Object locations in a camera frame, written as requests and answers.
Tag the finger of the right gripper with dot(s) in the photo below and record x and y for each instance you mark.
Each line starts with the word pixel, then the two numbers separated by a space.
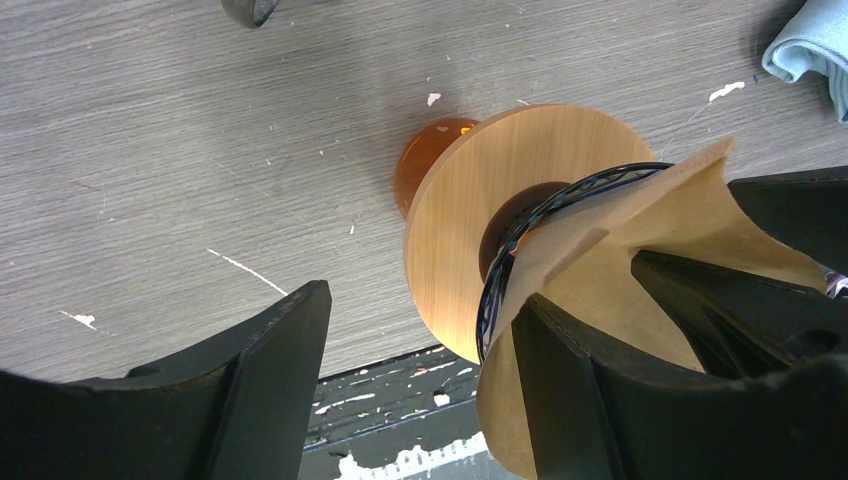
pixel 742 325
pixel 805 210

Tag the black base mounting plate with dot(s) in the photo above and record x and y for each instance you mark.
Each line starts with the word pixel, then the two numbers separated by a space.
pixel 392 418

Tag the grey glass coffee server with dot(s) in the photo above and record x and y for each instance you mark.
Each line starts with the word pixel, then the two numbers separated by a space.
pixel 250 14

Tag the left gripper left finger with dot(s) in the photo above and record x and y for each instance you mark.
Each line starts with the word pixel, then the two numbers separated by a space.
pixel 233 406

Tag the blue glass dripper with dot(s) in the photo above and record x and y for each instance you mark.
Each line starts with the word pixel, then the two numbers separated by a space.
pixel 497 276

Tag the amber glass carafe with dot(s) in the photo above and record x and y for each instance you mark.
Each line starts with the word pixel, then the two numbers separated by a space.
pixel 421 153

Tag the light blue cloth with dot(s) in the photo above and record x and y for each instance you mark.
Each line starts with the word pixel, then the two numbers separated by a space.
pixel 814 40

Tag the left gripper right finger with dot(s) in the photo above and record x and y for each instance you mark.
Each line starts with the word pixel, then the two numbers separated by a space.
pixel 599 409

